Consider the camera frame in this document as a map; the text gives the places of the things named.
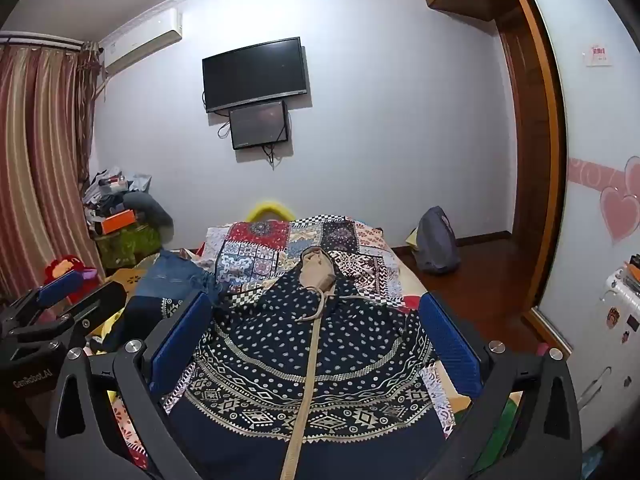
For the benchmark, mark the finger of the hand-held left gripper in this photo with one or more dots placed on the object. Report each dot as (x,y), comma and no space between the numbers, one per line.
(60,285)
(100,302)

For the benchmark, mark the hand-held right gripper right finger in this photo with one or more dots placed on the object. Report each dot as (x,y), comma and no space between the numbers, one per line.
(450,345)

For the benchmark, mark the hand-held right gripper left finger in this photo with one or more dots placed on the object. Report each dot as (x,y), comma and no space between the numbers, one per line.
(182,340)

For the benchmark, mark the navy patterned dress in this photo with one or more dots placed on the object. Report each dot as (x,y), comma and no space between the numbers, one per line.
(360,345)

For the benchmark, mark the red plush toy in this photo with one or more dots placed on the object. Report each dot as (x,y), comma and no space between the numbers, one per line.
(62,267)

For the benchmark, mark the green box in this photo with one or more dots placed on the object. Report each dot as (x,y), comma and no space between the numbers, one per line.
(125,247)

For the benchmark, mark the blue denim jeans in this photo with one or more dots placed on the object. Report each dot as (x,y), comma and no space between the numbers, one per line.
(170,275)

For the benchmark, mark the orange box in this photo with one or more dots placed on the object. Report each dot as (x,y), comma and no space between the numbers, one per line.
(119,221)

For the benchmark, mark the grey backpack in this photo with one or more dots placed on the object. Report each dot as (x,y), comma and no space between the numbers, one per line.
(436,240)

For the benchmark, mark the patchwork printed cloth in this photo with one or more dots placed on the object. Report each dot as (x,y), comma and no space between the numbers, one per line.
(250,255)

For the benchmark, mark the grey neck pillow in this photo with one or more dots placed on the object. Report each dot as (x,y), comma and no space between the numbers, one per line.
(152,207)

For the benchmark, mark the pile of clutter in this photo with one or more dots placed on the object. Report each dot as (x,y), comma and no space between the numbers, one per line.
(107,185)

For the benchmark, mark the yellow bag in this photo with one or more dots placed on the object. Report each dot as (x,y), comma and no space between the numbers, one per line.
(411,240)

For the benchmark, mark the striped pink curtain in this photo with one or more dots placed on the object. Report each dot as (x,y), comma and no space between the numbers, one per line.
(40,160)

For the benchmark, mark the white air conditioner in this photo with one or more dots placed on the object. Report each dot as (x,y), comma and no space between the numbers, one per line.
(142,40)

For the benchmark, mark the wooden door frame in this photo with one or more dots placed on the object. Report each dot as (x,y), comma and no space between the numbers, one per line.
(537,160)

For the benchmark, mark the pink heart wall sticker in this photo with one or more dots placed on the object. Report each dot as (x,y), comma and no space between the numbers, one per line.
(617,210)

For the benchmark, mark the small black wall monitor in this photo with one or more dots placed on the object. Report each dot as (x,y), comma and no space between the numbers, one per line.
(259,124)

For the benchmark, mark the large black wall television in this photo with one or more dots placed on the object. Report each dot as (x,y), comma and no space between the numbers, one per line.
(252,75)

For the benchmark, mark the red and white wall label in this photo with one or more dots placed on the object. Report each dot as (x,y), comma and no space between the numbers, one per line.
(597,56)

